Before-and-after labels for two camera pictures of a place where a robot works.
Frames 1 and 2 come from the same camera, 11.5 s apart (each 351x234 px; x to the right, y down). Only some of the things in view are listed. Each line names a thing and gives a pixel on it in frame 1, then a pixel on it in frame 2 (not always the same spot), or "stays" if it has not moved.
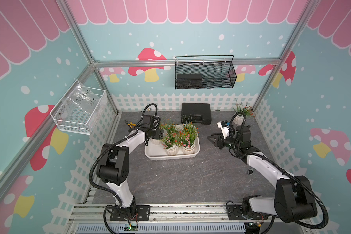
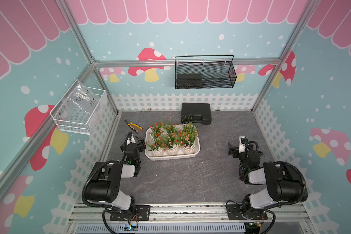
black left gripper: (158, 135) to (141, 146)
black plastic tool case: (197, 113) stays
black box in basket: (189, 81) stays
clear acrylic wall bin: (81, 110) stays
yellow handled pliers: (130, 124) stays
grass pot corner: (239, 118) to (155, 145)
